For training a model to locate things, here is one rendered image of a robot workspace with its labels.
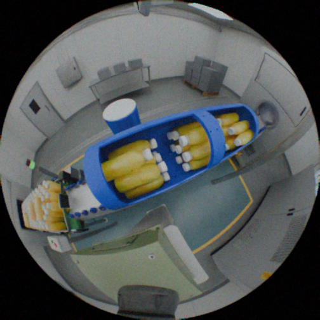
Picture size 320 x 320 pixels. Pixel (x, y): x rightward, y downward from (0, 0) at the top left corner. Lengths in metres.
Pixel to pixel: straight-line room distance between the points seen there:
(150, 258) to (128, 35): 3.77
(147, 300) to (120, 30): 3.88
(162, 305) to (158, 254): 0.14
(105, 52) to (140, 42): 1.04
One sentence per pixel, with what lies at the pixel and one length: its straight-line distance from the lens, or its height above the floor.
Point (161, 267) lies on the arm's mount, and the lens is 0.22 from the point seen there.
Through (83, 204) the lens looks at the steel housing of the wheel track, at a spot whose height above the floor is 0.93.
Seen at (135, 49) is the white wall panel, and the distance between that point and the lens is 3.63.
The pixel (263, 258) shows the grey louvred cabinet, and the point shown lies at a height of 0.90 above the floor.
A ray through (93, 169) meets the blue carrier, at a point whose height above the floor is 1.23.
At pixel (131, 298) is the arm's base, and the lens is 0.27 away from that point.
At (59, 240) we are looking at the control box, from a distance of 0.83.
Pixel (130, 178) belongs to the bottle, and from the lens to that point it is 0.33.
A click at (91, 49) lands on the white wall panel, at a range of 3.54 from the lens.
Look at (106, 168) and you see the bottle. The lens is 0.32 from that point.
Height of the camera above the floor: 1.44
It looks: 67 degrees down
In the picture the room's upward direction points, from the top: 3 degrees counter-clockwise
